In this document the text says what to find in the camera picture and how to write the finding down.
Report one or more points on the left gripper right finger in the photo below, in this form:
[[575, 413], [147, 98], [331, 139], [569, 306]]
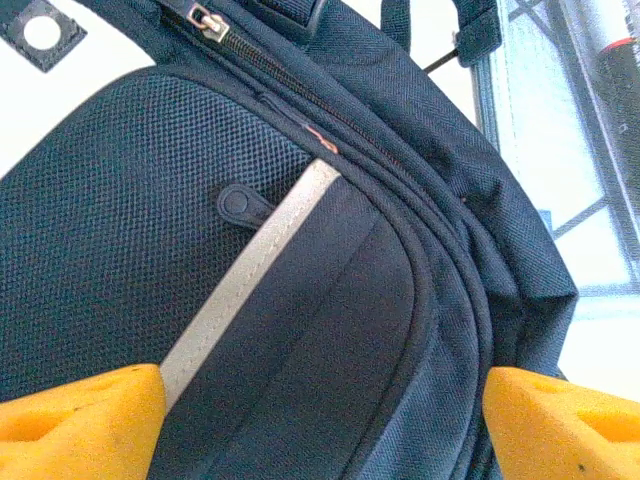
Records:
[[560, 430]]

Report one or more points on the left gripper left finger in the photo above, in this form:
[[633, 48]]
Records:
[[75, 430]]

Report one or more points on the grey mesh pencil case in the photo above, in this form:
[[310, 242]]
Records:
[[540, 150]]

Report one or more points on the navy blue backpack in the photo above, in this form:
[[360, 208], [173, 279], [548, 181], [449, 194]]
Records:
[[300, 250]]

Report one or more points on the red capped marker pen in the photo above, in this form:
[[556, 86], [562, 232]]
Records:
[[622, 90]]

